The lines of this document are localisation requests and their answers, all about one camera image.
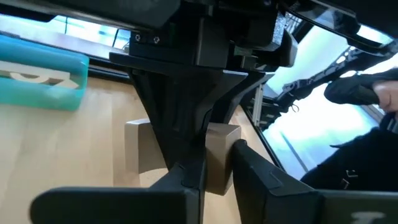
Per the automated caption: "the person's hand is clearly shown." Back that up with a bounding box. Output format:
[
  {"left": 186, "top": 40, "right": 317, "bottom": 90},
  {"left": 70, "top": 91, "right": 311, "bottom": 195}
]
[{"left": 371, "top": 80, "right": 398, "bottom": 113}]

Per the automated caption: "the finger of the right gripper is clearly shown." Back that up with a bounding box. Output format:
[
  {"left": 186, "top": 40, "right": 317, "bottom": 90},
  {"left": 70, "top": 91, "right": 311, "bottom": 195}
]
[
  {"left": 129, "top": 68, "right": 249, "bottom": 171},
  {"left": 210, "top": 72, "right": 275, "bottom": 124}
]

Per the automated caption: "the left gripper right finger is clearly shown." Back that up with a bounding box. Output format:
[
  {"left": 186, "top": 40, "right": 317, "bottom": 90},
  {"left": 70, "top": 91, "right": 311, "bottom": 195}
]
[{"left": 231, "top": 139, "right": 322, "bottom": 224}]

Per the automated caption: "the person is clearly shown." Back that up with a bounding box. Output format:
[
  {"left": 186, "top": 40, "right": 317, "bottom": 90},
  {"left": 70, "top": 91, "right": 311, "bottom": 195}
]
[{"left": 300, "top": 111, "right": 398, "bottom": 192}]

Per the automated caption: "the teal plastic bin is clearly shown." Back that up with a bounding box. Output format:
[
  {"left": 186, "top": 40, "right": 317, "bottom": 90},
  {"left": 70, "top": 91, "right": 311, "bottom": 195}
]
[{"left": 0, "top": 34, "right": 90, "bottom": 112}]

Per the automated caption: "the natural wood arch block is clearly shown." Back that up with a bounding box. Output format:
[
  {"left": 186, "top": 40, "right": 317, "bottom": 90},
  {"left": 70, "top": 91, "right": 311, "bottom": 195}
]
[{"left": 0, "top": 60, "right": 80, "bottom": 90}]

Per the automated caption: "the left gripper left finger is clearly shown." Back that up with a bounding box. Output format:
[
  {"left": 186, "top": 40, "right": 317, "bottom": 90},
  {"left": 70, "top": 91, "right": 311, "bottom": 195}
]
[{"left": 150, "top": 140, "right": 207, "bottom": 224}]

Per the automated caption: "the black handle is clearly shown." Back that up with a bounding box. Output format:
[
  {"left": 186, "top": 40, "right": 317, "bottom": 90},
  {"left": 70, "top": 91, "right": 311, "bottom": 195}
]
[{"left": 323, "top": 67, "right": 398, "bottom": 106}]

